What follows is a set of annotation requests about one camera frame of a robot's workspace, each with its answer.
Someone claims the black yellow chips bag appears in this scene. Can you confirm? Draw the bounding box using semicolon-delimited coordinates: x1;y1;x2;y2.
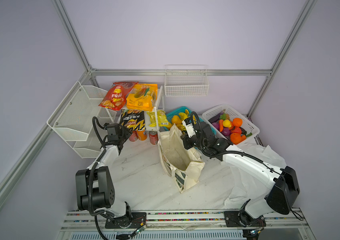
119;110;146;131

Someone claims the orange toy carrot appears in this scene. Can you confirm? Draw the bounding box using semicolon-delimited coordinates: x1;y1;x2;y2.
219;120;224;132

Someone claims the beige canvas tote bag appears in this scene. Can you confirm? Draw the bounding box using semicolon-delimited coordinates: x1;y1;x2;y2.
158;125;205;194

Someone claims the yellow snack packet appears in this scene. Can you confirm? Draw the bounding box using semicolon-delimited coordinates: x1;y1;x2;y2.
147;110;171;128

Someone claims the white plastic bag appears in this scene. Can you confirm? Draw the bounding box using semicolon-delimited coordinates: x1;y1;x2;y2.
224;143;287;209

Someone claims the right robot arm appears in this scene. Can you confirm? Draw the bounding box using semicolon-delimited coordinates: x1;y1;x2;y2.
181;112;300;227

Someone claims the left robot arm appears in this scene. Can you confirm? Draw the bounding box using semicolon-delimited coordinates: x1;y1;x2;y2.
75;117;132;219

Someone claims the orange soda can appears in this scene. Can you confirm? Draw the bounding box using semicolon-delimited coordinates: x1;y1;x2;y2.
136;130;147;141

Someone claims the purple toy eggplant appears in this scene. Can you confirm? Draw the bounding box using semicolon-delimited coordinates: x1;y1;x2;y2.
209;112;224;123

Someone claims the small yellow banana bunch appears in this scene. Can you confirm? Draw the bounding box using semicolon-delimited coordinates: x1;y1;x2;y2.
176;109;190;131

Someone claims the teal plastic basket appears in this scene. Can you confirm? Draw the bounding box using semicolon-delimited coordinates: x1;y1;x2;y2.
165;106;217;142

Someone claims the red toy tomato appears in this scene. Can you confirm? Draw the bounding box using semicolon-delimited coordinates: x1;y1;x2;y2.
231;127;242;135

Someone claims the red chips bag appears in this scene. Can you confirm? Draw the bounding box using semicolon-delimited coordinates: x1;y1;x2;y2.
99;82;138;111

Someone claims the orange toy fruit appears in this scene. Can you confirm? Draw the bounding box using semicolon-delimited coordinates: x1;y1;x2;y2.
232;118;243;127

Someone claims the orange snack bag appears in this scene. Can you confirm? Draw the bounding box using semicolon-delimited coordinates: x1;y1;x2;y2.
126;84;158;112

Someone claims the white mesh shelf rack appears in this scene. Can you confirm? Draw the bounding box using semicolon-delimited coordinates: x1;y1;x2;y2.
47;82;117;159

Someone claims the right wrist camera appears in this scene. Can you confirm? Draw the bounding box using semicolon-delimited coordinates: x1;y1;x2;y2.
183;117;196;138

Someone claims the white wire wall basket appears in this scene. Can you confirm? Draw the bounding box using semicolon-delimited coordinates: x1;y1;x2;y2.
164;65;210;97

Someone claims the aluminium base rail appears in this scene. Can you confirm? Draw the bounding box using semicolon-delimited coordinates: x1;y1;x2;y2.
58;209;315;240

